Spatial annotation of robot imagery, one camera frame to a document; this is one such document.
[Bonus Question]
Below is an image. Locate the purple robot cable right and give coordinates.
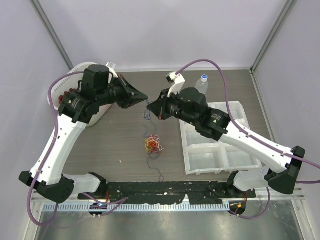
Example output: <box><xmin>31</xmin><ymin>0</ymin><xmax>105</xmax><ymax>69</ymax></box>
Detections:
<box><xmin>176</xmin><ymin>58</ymin><xmax>320</xmax><ymax>221</ymax></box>

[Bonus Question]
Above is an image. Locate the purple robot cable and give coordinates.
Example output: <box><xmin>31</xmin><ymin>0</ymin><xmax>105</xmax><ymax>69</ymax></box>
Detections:
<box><xmin>26</xmin><ymin>70</ymin><xmax>128</xmax><ymax>227</ymax></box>
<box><xmin>176</xmin><ymin>58</ymin><xmax>320</xmax><ymax>221</ymax></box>

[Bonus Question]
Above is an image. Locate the clear plastic water bottle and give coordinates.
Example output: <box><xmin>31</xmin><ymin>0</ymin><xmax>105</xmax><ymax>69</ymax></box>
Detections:
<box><xmin>194</xmin><ymin>74</ymin><xmax>209</xmax><ymax>95</ymax></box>

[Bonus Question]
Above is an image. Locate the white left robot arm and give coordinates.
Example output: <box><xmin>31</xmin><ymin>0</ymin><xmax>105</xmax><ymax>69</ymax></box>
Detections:
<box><xmin>19</xmin><ymin>64</ymin><xmax>148</xmax><ymax>204</ymax></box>

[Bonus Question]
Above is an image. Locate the white compartment tray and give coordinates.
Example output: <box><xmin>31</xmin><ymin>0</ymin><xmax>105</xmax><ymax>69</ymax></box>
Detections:
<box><xmin>179</xmin><ymin>100</ymin><xmax>264</xmax><ymax>176</ymax></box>

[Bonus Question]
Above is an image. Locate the white plastic fruit basket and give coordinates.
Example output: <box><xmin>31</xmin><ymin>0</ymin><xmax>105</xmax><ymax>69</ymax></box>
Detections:
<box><xmin>48</xmin><ymin>62</ymin><xmax>115</xmax><ymax>127</ymax></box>

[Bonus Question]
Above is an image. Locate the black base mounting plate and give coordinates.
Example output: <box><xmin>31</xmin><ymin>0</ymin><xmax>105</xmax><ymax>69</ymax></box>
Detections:
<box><xmin>89</xmin><ymin>181</ymin><xmax>256</xmax><ymax>205</ymax></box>

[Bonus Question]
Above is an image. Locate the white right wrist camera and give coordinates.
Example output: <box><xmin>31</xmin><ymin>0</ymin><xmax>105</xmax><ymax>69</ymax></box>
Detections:
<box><xmin>165</xmin><ymin>71</ymin><xmax>186</xmax><ymax>98</ymax></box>

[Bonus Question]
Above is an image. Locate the colourful wire bundle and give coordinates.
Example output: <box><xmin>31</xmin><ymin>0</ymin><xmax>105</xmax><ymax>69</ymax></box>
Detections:
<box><xmin>144</xmin><ymin>134</ymin><xmax>166</xmax><ymax>161</ymax></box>

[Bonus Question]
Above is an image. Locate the white slotted cable duct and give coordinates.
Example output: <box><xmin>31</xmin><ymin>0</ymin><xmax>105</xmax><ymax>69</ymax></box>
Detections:
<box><xmin>57</xmin><ymin>201</ymin><xmax>230</xmax><ymax>214</ymax></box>

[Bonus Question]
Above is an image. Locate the dark red grape bunch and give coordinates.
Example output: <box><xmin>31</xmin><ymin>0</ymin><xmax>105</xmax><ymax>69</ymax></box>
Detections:
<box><xmin>58</xmin><ymin>88</ymin><xmax>78</xmax><ymax>104</ymax></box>

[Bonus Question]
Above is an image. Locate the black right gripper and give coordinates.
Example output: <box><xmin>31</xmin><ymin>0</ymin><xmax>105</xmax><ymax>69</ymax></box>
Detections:
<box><xmin>147</xmin><ymin>88</ymin><xmax>198</xmax><ymax>127</ymax></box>

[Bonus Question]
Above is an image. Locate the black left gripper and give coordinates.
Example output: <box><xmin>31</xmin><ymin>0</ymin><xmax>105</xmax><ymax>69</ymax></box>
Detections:
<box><xmin>97</xmin><ymin>73</ymin><xmax>149</xmax><ymax>110</ymax></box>

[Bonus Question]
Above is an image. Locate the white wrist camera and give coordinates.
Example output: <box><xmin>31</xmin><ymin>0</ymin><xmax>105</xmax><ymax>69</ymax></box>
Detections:
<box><xmin>165</xmin><ymin>71</ymin><xmax>186</xmax><ymax>98</ymax></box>
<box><xmin>106</xmin><ymin>61</ymin><xmax>118</xmax><ymax>78</ymax></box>

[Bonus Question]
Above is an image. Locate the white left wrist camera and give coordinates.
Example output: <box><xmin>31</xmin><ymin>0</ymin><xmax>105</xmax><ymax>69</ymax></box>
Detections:
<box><xmin>106</xmin><ymin>61</ymin><xmax>118</xmax><ymax>78</ymax></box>

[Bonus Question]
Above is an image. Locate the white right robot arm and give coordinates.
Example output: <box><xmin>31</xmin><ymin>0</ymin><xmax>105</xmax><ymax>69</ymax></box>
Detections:
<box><xmin>147</xmin><ymin>87</ymin><xmax>306</xmax><ymax>198</ymax></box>

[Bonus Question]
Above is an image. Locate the purple robot cable left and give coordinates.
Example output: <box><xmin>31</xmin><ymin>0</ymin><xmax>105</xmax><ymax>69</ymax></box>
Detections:
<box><xmin>26</xmin><ymin>70</ymin><xmax>128</xmax><ymax>227</ymax></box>

